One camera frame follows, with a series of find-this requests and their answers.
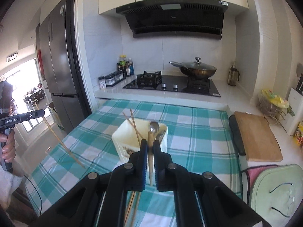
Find black gas stove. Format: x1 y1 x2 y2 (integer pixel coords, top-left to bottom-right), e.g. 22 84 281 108
122 70 221 97

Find cardboard box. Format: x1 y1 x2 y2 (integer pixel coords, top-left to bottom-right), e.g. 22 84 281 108
48 103 65 130

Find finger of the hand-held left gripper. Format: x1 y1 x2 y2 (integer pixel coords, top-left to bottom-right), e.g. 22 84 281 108
22 109 45 121

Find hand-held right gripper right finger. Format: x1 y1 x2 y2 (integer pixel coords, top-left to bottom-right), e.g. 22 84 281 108
153 140 273 227

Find black range hood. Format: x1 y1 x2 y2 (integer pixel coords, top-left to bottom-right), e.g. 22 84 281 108
116 0 229 39

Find brown glass pitcher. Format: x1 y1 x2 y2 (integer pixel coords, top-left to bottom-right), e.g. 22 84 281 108
228 65 240 86

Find dining table with chairs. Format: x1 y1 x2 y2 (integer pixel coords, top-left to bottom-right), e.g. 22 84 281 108
24 87 44 105

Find white knife block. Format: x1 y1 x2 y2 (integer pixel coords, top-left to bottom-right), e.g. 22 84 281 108
287 63 303 135

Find wooden cutting board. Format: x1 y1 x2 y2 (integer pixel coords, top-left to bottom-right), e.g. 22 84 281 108
234 111 284 162

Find pale green board with handles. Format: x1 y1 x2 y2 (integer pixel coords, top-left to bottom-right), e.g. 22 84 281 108
250 164 303 227

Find wire basket with yellow bag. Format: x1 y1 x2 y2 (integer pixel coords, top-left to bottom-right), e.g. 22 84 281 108
257 89 295 124

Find green label oil bottle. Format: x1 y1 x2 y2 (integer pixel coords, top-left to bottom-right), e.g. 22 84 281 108
118 55 127 76

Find cream plastic utensil holder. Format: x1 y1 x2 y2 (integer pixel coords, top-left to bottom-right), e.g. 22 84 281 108
111 118 169 173

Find metal spoon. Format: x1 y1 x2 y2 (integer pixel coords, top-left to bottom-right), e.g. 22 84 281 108
147 121 160 186

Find wok with glass lid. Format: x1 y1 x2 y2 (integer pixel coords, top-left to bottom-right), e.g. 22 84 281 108
169 57 217 80

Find wooden chopstick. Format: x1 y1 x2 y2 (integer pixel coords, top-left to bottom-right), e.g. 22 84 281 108
123 112 144 140
130 109 141 145
44 116 86 169
131 191 142 227
123 191 136 227

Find person's left hand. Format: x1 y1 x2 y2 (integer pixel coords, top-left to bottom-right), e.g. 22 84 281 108
0 131 16 163

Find grey refrigerator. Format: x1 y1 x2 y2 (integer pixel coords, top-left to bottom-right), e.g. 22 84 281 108
35 0 82 135

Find black cable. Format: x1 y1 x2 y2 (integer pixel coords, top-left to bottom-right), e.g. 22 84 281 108
23 174 43 216

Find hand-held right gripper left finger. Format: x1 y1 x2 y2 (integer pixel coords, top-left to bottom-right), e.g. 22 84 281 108
31 139 148 227

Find group of condiment bottles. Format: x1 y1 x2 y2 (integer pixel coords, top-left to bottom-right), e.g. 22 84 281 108
104 71 126 87

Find yellow snack packet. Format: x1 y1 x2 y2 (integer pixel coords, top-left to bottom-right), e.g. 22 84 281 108
294 122 303 146

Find teal checked tablecloth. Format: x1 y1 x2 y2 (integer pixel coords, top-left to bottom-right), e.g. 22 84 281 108
25 99 244 227

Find dark sauce bottle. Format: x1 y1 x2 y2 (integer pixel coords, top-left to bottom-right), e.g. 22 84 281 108
125 57 134 77

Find person's left forearm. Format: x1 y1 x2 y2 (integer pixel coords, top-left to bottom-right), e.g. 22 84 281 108
0 163 24 211

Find pink cloth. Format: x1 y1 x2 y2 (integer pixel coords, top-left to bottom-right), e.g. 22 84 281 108
241 164 278 199

